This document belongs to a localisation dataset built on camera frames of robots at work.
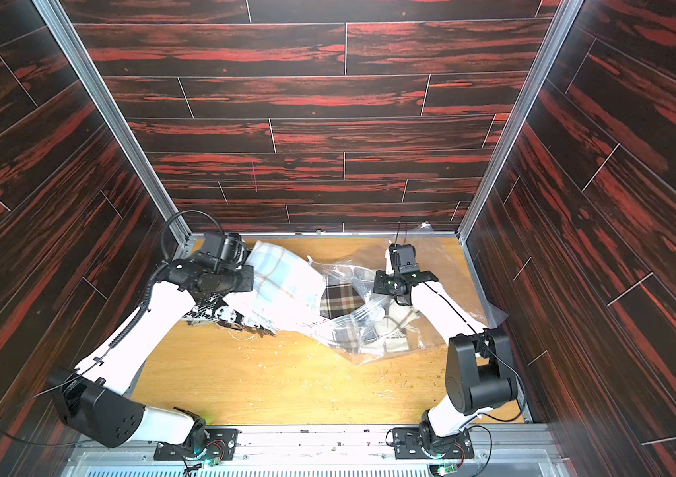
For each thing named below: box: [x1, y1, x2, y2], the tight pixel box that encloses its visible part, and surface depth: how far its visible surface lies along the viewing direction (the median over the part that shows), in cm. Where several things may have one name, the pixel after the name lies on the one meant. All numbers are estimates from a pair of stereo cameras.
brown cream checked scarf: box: [319, 282, 366, 352], surface depth 98 cm
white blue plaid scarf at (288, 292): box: [224, 240, 336, 336], surface depth 88 cm
